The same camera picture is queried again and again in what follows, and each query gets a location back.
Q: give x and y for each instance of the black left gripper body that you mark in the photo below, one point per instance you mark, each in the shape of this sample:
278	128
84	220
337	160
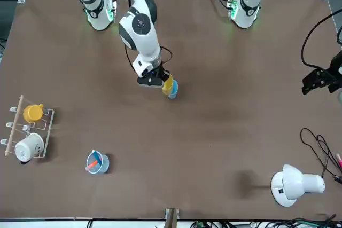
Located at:
336	73

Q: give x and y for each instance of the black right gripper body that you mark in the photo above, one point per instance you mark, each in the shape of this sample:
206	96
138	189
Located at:
159	71

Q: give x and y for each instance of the yellow plastic cup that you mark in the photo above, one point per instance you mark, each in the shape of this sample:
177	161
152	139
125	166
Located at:
167	86

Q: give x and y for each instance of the blue plastic cup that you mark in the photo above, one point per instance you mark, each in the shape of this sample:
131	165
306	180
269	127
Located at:
175	90

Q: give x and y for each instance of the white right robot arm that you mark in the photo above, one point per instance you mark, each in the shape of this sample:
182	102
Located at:
144	41

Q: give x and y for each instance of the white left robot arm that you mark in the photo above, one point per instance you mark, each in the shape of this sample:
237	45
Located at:
247	9

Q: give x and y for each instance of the pink marker pen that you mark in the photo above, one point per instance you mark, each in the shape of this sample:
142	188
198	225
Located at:
339	160

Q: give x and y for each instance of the blue marker pen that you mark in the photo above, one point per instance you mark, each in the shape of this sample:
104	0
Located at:
98	157

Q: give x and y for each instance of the clear plastic measuring beaker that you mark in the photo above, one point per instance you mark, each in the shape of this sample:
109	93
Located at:
104	165

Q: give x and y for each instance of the orange marker pen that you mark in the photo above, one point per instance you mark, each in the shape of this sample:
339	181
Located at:
94	164

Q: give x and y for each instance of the white desk lamp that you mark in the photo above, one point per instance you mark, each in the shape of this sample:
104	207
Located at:
294	182

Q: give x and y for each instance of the yellow-orange mug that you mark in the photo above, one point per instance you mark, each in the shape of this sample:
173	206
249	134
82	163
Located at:
32	113

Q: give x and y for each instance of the white ceramic mug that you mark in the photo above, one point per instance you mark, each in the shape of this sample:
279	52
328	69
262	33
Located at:
28	148

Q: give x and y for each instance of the aluminium frame post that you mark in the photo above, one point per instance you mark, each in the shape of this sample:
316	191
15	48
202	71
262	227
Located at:
171	217

